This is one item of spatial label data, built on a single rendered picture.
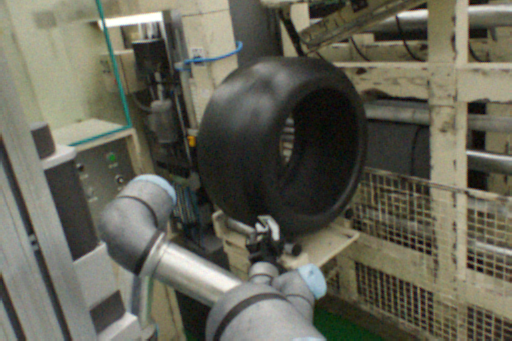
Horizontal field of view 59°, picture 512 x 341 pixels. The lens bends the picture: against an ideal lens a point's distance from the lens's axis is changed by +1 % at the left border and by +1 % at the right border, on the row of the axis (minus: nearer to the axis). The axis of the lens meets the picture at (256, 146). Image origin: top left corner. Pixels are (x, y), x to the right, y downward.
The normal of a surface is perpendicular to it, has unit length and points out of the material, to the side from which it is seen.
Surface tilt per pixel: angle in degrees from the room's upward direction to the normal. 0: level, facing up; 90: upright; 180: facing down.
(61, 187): 90
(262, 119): 62
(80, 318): 90
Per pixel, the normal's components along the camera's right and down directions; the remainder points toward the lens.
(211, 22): 0.67, 0.15
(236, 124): -0.69, -0.22
